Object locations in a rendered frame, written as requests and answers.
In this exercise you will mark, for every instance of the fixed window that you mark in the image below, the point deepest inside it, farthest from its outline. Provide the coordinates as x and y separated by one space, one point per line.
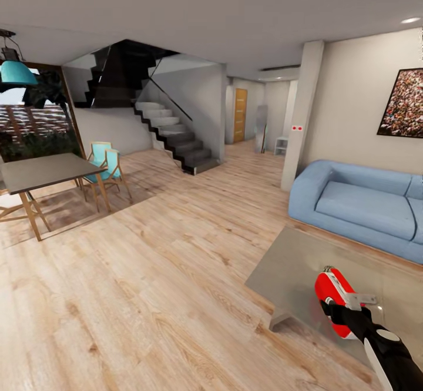
38 120

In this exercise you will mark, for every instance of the radio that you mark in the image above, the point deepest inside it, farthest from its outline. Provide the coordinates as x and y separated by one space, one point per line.
331 288

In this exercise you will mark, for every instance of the stairs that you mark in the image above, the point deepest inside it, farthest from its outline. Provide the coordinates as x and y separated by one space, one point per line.
118 76

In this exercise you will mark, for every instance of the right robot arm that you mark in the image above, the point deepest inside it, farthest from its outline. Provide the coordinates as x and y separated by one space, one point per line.
390 358

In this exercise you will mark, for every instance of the coffee table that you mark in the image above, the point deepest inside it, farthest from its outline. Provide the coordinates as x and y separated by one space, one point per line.
286 277

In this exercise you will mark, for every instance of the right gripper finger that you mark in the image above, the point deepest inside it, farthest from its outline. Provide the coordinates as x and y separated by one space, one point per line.
325 307

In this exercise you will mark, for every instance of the standing mirror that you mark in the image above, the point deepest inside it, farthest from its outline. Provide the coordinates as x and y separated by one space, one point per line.
261 128

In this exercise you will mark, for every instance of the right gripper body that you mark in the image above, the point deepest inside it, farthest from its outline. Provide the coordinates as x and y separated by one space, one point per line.
341 315

